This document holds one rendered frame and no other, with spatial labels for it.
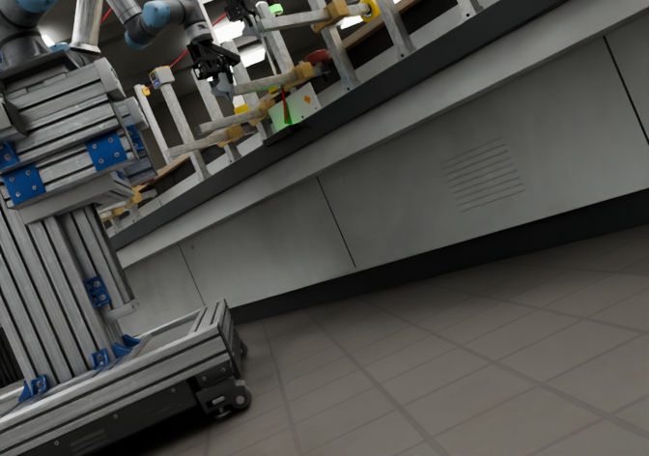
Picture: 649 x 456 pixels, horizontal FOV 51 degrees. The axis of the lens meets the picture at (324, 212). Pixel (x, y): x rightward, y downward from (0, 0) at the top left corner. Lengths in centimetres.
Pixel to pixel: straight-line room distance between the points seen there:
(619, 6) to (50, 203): 154
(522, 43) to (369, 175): 92
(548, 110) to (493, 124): 19
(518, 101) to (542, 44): 33
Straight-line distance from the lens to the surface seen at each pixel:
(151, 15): 215
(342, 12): 220
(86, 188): 203
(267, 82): 227
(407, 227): 250
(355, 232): 268
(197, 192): 300
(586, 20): 177
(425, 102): 205
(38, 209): 206
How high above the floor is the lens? 40
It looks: 1 degrees down
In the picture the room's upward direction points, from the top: 23 degrees counter-clockwise
